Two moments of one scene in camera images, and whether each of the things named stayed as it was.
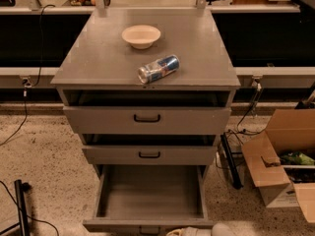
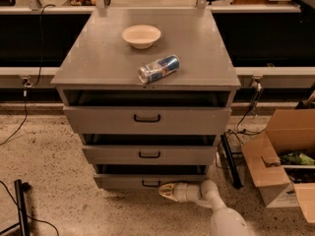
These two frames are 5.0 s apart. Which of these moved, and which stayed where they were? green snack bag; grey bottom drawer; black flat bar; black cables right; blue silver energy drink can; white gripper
Moved: white gripper; grey bottom drawer
Stayed: black cables right; green snack bag; blue silver energy drink can; black flat bar
